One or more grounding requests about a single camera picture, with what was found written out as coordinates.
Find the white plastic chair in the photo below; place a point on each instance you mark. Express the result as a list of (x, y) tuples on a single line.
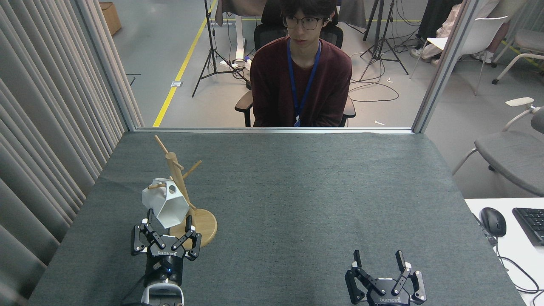
[(480, 36)]

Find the grey padded chair with armrest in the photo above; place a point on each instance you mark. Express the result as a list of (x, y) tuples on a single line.
[(514, 157)]

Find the person in background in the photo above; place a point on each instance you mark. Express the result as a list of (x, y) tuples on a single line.
[(446, 25)]

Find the white desk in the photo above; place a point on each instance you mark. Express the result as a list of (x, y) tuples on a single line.
[(518, 263)]

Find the black office chair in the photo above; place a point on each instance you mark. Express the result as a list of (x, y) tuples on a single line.
[(265, 34)]

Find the black tripod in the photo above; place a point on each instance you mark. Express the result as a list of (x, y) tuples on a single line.
[(382, 42), (210, 51)]

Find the black glasses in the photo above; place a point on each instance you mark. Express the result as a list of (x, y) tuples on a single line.
[(301, 22)]

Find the white power strip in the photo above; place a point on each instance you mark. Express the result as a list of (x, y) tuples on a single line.
[(238, 64)]

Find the white standing desk leg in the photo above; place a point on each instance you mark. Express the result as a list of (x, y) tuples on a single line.
[(239, 38)]

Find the white hexagonal cup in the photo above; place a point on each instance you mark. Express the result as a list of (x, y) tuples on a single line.
[(163, 204)]

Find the grey felt table mat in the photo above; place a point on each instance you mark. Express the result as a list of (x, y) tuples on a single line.
[(297, 191)]

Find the grey chair with white legs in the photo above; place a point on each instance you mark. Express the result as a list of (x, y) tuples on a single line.
[(529, 40)]

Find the black computer mouse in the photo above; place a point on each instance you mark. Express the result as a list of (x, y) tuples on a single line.
[(494, 222)]

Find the cardboard box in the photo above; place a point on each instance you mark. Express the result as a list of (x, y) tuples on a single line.
[(111, 17)]

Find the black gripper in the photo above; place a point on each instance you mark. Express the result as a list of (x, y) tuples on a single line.
[(389, 293), (165, 259)]

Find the silver table edge rail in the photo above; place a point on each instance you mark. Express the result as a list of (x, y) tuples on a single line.
[(272, 130)]

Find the wooden cup storage rack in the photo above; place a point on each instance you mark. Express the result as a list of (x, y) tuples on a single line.
[(204, 225)]

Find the grey pleated curtain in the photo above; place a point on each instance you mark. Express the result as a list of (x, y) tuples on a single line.
[(38, 127)]

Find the black keyboard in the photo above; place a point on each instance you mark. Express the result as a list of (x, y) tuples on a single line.
[(531, 223)]

